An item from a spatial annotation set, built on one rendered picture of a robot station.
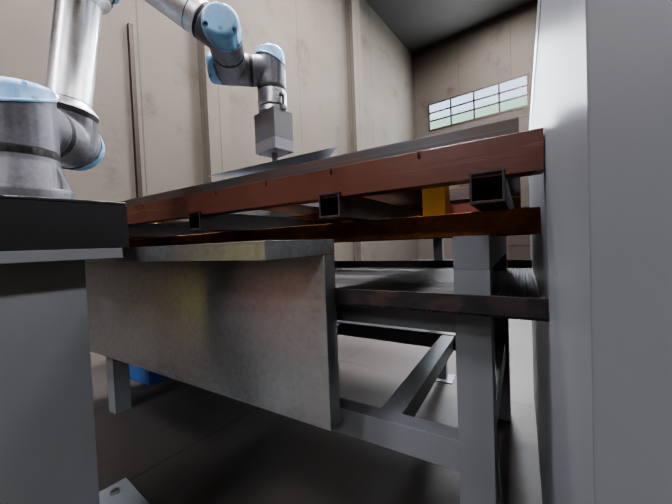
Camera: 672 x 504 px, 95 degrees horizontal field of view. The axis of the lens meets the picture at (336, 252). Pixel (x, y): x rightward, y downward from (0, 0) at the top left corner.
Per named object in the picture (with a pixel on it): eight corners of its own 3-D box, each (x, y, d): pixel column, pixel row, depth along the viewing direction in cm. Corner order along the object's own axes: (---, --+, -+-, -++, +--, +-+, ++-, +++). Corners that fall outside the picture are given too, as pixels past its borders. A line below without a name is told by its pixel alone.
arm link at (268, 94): (274, 102, 87) (293, 91, 81) (275, 118, 87) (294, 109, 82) (251, 93, 81) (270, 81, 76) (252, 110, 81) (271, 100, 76)
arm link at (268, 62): (253, 57, 84) (284, 60, 86) (255, 98, 84) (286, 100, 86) (251, 38, 76) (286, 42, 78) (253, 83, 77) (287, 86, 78)
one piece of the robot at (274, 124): (301, 101, 83) (304, 162, 83) (280, 112, 89) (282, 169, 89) (272, 88, 76) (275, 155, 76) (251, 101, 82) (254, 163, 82)
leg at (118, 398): (124, 404, 136) (115, 251, 134) (131, 407, 133) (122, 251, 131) (109, 411, 131) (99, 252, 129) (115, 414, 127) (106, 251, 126)
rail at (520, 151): (86, 231, 132) (85, 217, 131) (542, 174, 48) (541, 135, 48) (75, 231, 128) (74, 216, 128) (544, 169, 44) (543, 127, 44)
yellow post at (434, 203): (429, 235, 75) (426, 156, 74) (450, 234, 72) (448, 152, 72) (423, 235, 71) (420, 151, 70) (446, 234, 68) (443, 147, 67)
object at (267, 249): (72, 259, 131) (72, 251, 130) (334, 253, 63) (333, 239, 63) (5, 262, 113) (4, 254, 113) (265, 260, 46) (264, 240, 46)
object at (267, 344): (78, 340, 131) (72, 259, 131) (341, 421, 64) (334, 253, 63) (66, 343, 128) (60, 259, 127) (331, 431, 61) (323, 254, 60)
